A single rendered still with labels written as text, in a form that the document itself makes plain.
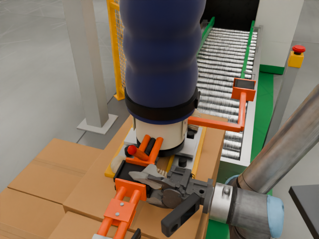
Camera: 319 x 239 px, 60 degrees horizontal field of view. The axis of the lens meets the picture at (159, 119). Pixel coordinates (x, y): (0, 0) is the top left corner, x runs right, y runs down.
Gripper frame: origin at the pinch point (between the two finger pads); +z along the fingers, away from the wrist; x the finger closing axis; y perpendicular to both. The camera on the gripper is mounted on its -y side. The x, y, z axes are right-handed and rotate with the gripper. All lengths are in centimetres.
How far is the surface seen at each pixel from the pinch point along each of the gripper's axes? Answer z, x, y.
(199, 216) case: -17.8, -12.8, 5.1
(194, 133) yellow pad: -8.8, -10.3, 37.8
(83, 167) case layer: 51, -54, 43
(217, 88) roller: -5, -55, 150
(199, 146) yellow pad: -11.9, -10.9, 32.2
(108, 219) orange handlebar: 1.0, 1.0, -11.4
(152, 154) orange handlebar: -1.5, 1.2, 11.2
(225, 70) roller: -6, -56, 185
